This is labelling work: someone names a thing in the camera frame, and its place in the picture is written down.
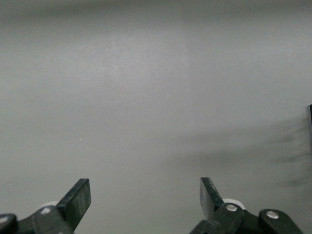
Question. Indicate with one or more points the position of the dark grey table mat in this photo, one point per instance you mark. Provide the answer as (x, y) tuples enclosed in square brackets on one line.
[(146, 97)]

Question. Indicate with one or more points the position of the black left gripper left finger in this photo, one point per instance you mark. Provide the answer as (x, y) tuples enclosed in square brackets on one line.
[(53, 219)]

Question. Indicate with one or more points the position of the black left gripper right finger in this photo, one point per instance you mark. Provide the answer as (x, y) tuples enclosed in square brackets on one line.
[(229, 219)]

